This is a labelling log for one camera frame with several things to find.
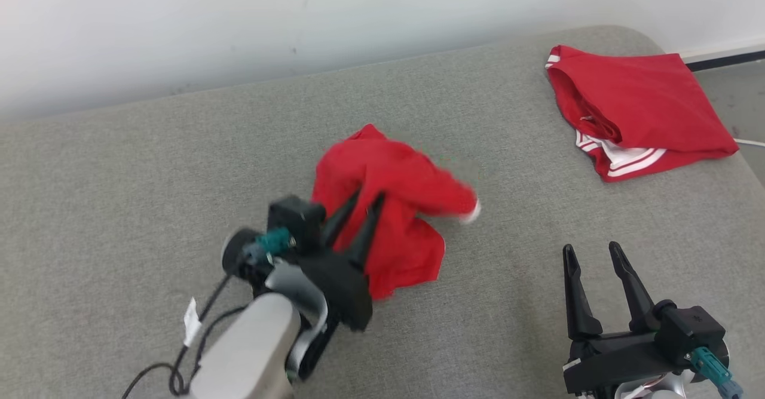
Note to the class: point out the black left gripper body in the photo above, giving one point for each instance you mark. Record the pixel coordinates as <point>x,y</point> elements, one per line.
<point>346,291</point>

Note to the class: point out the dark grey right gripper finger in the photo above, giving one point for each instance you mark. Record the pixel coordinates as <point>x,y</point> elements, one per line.
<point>636,303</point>
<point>578,309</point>

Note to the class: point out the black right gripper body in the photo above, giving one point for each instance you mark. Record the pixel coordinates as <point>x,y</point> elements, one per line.
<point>615,357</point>

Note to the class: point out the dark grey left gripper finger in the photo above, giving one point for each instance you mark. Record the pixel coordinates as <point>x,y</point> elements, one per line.
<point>339,226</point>
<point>366,235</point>

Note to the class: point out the red shorts with white stripe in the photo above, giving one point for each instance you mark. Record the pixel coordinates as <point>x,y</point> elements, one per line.
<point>406,178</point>

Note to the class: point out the red Bulls 23 jersey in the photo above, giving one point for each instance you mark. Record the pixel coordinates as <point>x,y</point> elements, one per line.
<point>645,100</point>

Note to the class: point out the grey fabric sofa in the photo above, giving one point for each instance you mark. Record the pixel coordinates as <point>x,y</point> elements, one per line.
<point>119,208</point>

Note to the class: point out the white and black baseboard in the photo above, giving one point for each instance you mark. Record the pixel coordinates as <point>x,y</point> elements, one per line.
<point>723,57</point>

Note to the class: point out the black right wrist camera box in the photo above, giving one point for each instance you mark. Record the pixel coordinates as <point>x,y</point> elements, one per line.
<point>693,330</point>

